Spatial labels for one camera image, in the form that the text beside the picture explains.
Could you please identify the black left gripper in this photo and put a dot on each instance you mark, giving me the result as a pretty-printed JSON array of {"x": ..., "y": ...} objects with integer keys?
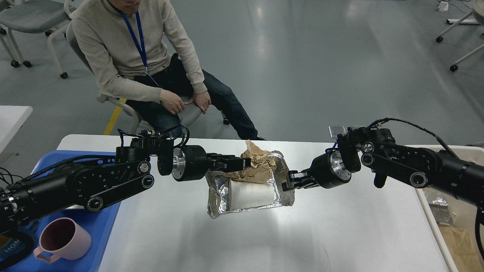
[{"x": 191, "y": 162}]

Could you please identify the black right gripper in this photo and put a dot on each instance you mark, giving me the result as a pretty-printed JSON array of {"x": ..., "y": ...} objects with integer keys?
[{"x": 327, "y": 171}]

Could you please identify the aluminium foil tray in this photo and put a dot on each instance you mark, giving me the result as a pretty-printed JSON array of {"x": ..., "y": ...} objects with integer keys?
[{"x": 218, "y": 199}]

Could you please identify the cream paper cup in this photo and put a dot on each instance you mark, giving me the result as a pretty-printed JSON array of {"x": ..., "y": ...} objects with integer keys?
[{"x": 245, "y": 195}]

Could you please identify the brown paper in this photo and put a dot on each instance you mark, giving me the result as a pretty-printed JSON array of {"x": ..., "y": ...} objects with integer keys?
[{"x": 260, "y": 169}]

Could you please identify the pink mug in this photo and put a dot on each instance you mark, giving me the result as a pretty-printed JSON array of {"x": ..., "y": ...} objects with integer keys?
[{"x": 62, "y": 238}]

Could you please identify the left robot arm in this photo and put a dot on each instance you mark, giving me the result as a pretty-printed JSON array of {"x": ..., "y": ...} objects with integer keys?
[{"x": 96, "y": 182}]

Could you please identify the left floor socket plate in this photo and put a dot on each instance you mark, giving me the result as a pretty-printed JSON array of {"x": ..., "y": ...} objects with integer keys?
[{"x": 335, "y": 130}]

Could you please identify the grey office chair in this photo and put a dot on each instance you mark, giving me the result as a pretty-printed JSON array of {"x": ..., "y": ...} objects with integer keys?
[{"x": 187, "y": 117}]

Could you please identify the blue plastic tray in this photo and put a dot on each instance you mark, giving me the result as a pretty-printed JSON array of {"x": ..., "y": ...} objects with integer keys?
[{"x": 97, "y": 224}]

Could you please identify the seated person beige sweater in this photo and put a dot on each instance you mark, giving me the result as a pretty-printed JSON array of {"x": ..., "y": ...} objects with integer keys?
[{"x": 139, "y": 50}]

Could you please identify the beige plastic bin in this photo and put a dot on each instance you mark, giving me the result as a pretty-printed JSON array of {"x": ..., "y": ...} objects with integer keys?
[{"x": 453, "y": 219}]

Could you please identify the foil and paper trash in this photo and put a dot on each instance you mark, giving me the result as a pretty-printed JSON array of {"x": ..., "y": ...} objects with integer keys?
[{"x": 450, "y": 226}]

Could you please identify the white side table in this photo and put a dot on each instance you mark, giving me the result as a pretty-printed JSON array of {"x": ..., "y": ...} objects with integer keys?
[{"x": 11, "y": 120}]

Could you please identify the dark blue home mug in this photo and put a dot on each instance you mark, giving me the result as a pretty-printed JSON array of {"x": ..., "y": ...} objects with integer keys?
[{"x": 17, "y": 244}]

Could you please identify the grey chair top left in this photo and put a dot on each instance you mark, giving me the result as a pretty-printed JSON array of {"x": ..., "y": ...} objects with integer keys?
[{"x": 38, "y": 16}]

